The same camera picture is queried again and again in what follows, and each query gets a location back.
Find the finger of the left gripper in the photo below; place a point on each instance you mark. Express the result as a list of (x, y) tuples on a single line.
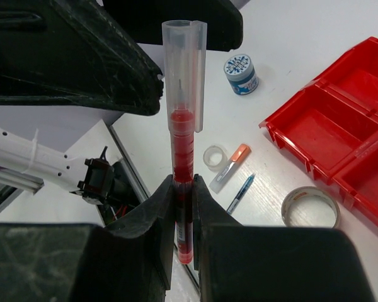
[(73, 53), (142, 19)]

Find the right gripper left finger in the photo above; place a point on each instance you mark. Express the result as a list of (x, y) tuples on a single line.
[(131, 259)]

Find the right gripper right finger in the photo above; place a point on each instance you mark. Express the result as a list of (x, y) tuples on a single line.
[(265, 263)]

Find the clear pen cap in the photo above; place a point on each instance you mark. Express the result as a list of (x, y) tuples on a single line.
[(185, 45)]

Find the large grey tape roll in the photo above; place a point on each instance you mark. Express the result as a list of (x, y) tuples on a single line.
[(310, 207)]

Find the red pen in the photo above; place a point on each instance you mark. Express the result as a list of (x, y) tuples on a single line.
[(182, 143)]

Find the blue pen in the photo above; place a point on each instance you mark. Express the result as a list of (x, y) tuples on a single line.
[(238, 197)]

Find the blue patterned tape roll left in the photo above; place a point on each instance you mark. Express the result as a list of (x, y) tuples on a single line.
[(241, 74)]

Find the small clear tape roll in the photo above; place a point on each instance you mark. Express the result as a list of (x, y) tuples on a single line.
[(215, 157)]

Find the orange cap highlighter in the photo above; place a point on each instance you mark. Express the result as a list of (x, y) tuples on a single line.
[(230, 168)]

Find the red four-compartment bin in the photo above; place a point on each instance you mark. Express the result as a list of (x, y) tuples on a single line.
[(331, 126)]

